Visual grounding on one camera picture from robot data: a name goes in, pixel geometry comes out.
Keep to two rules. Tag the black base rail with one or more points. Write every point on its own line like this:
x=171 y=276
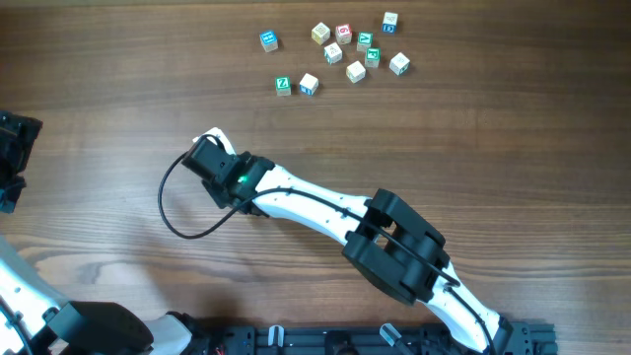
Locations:
x=428 y=339

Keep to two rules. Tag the green letter F block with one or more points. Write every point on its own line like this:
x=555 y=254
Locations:
x=373 y=57

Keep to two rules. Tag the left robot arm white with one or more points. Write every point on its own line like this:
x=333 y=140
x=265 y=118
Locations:
x=34 y=315

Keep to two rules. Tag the blue top wooden block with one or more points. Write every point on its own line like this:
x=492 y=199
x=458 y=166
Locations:
x=269 y=41

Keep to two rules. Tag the red number 9 block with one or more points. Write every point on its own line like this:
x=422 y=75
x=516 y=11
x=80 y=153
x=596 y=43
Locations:
x=343 y=34

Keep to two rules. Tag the wooden block blue C side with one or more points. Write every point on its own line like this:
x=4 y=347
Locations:
x=389 y=24

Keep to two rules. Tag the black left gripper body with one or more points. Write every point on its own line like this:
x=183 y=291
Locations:
x=13 y=161

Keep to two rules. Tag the wooden block yellow green picture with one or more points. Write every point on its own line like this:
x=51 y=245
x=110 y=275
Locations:
x=356 y=72

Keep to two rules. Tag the wooden block right end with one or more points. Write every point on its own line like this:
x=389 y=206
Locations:
x=399 y=64

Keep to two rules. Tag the green letter Z block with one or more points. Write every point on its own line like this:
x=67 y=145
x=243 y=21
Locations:
x=283 y=86

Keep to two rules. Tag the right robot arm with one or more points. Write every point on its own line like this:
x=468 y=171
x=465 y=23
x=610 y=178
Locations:
x=383 y=237

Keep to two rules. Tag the green letter V block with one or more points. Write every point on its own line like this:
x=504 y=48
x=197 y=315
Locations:
x=364 y=41

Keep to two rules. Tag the wooden block green side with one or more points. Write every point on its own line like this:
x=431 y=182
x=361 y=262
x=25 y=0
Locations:
x=332 y=53

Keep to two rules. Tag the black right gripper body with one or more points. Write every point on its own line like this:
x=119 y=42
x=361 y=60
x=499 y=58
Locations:
x=198 y=155

